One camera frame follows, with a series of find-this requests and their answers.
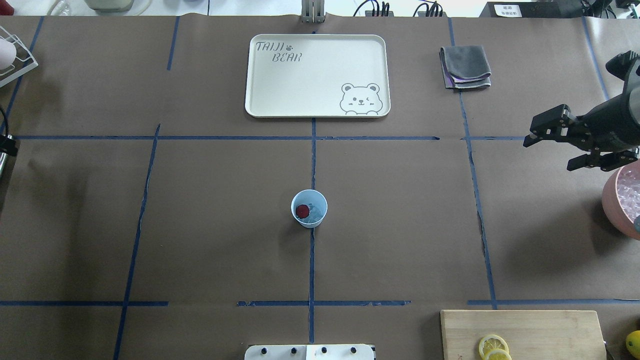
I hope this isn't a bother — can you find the white cup rack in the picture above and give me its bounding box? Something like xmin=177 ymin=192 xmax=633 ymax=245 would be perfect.
xmin=0 ymin=27 xmax=39 ymax=88

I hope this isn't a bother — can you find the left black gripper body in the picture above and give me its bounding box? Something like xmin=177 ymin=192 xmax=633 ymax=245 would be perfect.
xmin=0 ymin=134 xmax=19 ymax=157

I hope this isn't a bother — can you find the red strawberry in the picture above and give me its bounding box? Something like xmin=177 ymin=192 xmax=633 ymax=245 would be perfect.
xmin=294 ymin=203 xmax=311 ymax=220

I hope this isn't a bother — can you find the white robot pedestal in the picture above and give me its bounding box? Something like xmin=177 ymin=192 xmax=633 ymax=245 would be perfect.
xmin=244 ymin=343 xmax=377 ymax=360

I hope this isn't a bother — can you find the aluminium frame post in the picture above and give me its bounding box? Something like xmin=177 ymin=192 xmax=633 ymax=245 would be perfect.
xmin=301 ymin=0 xmax=326 ymax=24

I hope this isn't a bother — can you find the cream bear tray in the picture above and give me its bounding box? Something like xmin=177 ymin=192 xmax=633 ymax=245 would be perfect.
xmin=244 ymin=33 xmax=391 ymax=118

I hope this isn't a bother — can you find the pile of clear ice cubes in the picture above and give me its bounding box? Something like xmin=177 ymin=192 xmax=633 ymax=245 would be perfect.
xmin=616 ymin=168 xmax=640 ymax=223

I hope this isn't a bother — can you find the pink bowl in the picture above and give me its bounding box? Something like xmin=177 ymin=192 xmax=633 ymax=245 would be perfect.
xmin=601 ymin=161 xmax=640 ymax=240

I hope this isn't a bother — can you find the grey purple folded cloth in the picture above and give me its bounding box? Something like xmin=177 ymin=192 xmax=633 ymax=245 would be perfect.
xmin=439 ymin=45 xmax=492 ymax=91

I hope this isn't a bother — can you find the light blue cup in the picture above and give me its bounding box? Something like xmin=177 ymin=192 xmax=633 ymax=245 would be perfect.
xmin=290 ymin=189 xmax=329 ymax=229

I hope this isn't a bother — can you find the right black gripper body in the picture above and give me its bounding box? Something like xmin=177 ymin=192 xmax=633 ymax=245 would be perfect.
xmin=574 ymin=95 xmax=640 ymax=152

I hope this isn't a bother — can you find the wooden cutting board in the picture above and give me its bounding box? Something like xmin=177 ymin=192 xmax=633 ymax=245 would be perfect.
xmin=439 ymin=309 xmax=607 ymax=360

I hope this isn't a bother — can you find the lemon slices row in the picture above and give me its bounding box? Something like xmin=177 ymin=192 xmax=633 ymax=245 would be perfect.
xmin=477 ymin=333 xmax=512 ymax=360

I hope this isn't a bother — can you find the clear ice cube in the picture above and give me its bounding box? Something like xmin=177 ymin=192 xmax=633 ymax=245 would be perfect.
xmin=303 ymin=203 xmax=326 ymax=224

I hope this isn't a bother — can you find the yellow lemon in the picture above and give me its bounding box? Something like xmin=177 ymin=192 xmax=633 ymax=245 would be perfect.
xmin=625 ymin=330 xmax=640 ymax=360

